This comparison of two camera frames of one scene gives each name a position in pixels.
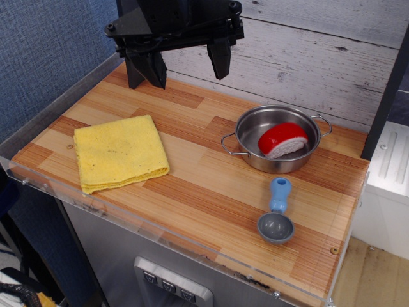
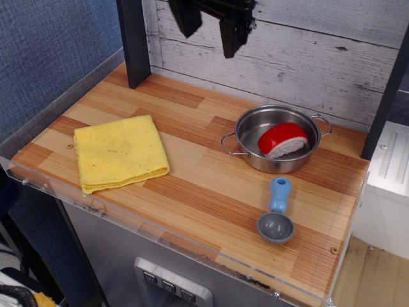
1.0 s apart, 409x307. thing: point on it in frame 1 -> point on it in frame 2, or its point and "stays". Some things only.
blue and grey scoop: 277,227 stays
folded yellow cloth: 118,153 stays
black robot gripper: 163,25 -> 235,16
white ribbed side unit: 381,220 stays
